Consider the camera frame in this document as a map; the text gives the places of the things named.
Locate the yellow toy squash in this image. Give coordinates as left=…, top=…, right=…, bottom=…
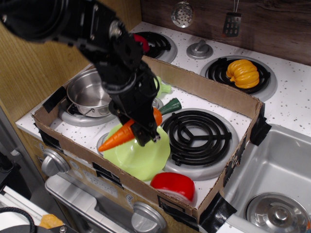
left=226, top=59, right=259, bottom=89

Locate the orange toy carrot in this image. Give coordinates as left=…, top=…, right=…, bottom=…
left=98, top=98, right=182, bottom=152

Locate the silver stove knob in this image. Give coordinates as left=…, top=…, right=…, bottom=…
left=152, top=98, right=164, bottom=110
left=186, top=40, right=213, bottom=60

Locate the small steel pot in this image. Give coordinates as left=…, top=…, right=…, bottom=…
left=67, top=69, right=111, bottom=117

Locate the brown cardboard fence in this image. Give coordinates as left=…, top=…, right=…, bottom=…
left=33, top=56, right=271, bottom=232

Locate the silver sink drain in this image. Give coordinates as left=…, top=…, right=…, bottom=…
left=244, top=193, right=311, bottom=233

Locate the green toy broccoli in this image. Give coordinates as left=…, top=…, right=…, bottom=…
left=154, top=76, right=172, bottom=97

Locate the silver left oven knob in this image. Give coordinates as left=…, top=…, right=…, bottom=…
left=41, top=149, right=70, bottom=177

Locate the black cable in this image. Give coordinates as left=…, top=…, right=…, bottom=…
left=0, top=206, right=37, bottom=233

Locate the black rear left burner coil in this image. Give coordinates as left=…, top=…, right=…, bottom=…
left=135, top=32, right=171, bottom=58

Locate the silver oven door handle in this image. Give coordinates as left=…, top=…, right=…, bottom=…
left=45, top=175, right=134, bottom=233

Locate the hanging silver slotted spatula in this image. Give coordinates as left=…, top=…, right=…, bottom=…
left=222, top=0, right=242, bottom=37

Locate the light green plastic plate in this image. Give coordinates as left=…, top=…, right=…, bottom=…
left=101, top=126, right=171, bottom=181

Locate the black rear right burner coil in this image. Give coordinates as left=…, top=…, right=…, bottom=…
left=205, top=57, right=272, bottom=94

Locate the silver rear stove knob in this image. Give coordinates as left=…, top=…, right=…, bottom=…
left=186, top=40, right=213, bottom=60

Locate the red toy cheese wedge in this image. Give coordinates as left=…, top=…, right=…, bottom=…
left=150, top=172, right=195, bottom=203

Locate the hanging silver strainer spoon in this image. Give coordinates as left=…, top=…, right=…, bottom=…
left=171, top=1, right=194, bottom=28

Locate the black front right burner coil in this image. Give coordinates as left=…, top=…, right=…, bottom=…
left=162, top=110, right=233, bottom=166

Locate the black burner coil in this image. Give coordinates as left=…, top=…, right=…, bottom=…
left=162, top=110, right=233, bottom=166
left=135, top=32, right=171, bottom=58
left=205, top=57, right=272, bottom=94

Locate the steel toy sink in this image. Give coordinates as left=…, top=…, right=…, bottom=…
left=221, top=125, right=311, bottom=233

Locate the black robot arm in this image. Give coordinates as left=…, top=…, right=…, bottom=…
left=0, top=0, right=160, bottom=146

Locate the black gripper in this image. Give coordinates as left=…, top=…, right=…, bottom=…
left=101, top=60, right=161, bottom=147

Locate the silver right oven knob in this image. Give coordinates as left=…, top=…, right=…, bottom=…
left=131, top=201, right=167, bottom=233

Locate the silver oven knob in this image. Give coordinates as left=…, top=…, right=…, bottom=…
left=41, top=149, right=70, bottom=177
left=131, top=201, right=167, bottom=233

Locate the silver centre stove knob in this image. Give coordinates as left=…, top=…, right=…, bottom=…
left=152, top=98, right=164, bottom=110

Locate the dark red toy cup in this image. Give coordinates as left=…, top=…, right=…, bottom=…
left=133, top=33, right=150, bottom=53

